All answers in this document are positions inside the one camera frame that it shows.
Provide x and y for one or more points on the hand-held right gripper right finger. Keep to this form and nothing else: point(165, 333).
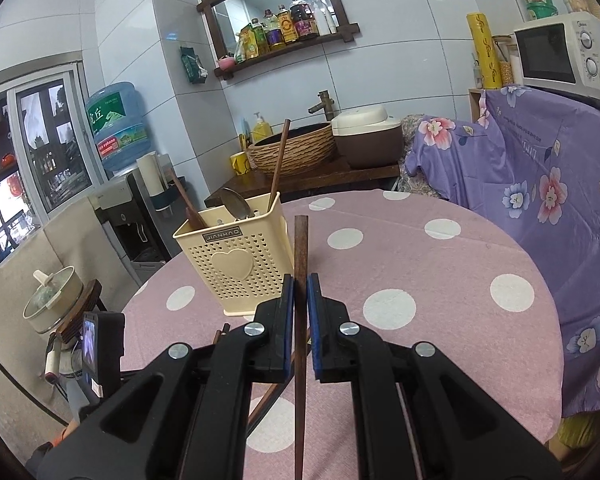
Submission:
point(314, 330)

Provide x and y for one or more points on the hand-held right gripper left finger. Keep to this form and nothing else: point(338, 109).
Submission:
point(288, 330)

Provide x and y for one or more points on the cream plastic utensil holder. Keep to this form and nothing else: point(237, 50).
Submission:
point(230, 270)

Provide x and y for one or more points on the metal spoon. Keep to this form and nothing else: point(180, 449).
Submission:
point(241, 208)

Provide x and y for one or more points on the white power strip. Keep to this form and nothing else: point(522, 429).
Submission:
point(53, 360)

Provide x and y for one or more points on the dark wooden stool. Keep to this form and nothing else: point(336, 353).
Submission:
point(92, 300)

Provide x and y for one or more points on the pot with glass lid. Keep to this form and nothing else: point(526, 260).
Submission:
point(52, 302)

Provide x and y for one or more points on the pink polka dot tablecloth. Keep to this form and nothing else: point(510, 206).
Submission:
point(430, 270)

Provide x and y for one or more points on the grey water dispenser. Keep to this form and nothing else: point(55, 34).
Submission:
point(125, 220)

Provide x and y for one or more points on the dark wooden counter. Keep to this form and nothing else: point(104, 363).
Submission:
point(350, 177)

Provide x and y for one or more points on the yellow mug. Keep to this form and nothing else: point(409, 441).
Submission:
point(240, 164)

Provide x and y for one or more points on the woven wash basin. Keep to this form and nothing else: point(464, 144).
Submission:
point(300, 152)

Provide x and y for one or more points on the white paper cup tube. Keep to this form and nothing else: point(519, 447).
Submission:
point(152, 180)

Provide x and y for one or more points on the brown and white rice cooker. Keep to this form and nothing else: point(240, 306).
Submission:
point(370, 140)

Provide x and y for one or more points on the yellow soap dispenser bottle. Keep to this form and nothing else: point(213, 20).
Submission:
point(262, 130)

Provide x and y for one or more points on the sliding glass window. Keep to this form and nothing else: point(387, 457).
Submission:
point(40, 160)

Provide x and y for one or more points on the bronze faucet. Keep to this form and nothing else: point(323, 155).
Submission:
point(325, 105)

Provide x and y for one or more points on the blue water jug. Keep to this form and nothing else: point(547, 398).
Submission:
point(120, 130)

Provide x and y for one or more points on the small pink bowl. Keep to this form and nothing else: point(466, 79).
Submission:
point(225, 63)

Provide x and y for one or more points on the purple floral cloth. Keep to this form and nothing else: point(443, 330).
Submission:
point(530, 160)

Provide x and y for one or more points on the wooden framed mirror shelf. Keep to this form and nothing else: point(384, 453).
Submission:
point(285, 47)

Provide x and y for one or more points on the row of condiment bottles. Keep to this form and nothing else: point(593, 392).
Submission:
point(290, 27)

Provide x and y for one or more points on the yellow wrap roll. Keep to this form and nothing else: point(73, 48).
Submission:
point(485, 50)

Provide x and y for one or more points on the glass jar with wooden lid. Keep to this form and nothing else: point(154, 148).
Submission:
point(507, 62)

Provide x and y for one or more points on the white microwave oven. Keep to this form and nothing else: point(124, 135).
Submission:
point(550, 55)

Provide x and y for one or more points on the jar with yellow contents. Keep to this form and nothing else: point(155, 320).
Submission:
point(577, 0)

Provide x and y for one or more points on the green packet on wall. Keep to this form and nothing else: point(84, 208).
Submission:
point(194, 66)

